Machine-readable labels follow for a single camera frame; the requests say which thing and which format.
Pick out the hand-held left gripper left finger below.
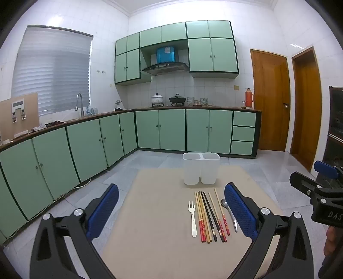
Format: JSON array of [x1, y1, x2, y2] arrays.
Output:
[[29, 183, 120, 279]]

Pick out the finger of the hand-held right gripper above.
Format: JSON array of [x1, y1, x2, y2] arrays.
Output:
[[289, 172, 326, 200], [313, 160, 343, 185]]

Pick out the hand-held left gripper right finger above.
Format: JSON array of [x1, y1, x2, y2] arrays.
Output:
[[224, 182, 314, 279]]

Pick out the metal spoon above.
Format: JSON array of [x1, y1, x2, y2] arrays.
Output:
[[221, 199, 238, 233]]

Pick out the black chopstick with silver band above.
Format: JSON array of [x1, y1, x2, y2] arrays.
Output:
[[203, 192, 226, 243], [200, 191, 215, 237]]

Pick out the wooden chopstick with red end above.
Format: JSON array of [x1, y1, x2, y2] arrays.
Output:
[[195, 192, 205, 243], [197, 191, 211, 244]]

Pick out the white plastic fork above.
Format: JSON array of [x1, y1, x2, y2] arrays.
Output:
[[189, 201, 198, 238]]

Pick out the white two-compartment utensil holder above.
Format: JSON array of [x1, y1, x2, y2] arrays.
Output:
[[183, 152, 221, 185]]

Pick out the person's right forearm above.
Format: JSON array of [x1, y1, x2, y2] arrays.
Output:
[[318, 252, 343, 279]]

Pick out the person's right hand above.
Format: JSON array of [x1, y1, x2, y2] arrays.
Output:
[[323, 227, 340, 257]]

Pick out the black glass cabinet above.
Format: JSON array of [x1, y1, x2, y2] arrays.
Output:
[[321, 86, 343, 173]]

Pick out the plain wooden door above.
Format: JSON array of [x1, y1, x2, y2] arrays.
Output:
[[290, 47, 322, 173]]

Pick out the orange thermos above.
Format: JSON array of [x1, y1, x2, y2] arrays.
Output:
[[245, 88, 255, 109]]

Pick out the green base cabinets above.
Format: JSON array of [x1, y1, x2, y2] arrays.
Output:
[[0, 108, 262, 240]]

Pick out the metal faucet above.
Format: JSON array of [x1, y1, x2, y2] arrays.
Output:
[[75, 93, 84, 118]]

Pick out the wooden board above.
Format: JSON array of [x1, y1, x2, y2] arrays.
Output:
[[0, 92, 40, 141]]

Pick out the black wok with lid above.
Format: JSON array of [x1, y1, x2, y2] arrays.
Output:
[[169, 94, 187, 106]]

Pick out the white scale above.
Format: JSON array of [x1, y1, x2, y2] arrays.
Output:
[[11, 98, 26, 123]]

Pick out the window blind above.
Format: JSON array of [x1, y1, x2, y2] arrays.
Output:
[[11, 25, 94, 116]]

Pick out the range hood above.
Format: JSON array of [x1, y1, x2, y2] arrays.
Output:
[[142, 46, 189, 76]]

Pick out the cable on floor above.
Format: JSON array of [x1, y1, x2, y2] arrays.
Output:
[[5, 176, 92, 240]]

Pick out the wooden door with handle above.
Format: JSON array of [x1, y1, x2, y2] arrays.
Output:
[[250, 49, 292, 152]]

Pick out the green wall cabinets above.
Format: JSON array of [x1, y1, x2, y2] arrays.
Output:
[[114, 20, 239, 86]]

